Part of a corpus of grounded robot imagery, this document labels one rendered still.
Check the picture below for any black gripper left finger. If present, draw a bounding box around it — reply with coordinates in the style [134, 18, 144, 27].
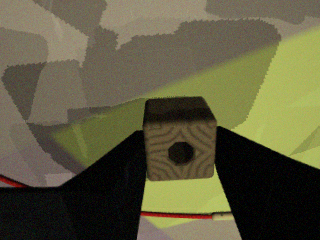
[0, 130, 146, 240]

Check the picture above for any wooden block with hole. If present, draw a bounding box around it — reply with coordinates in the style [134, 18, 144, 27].
[143, 96, 216, 181]

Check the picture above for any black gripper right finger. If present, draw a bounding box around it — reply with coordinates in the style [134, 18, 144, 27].
[214, 126, 320, 240]

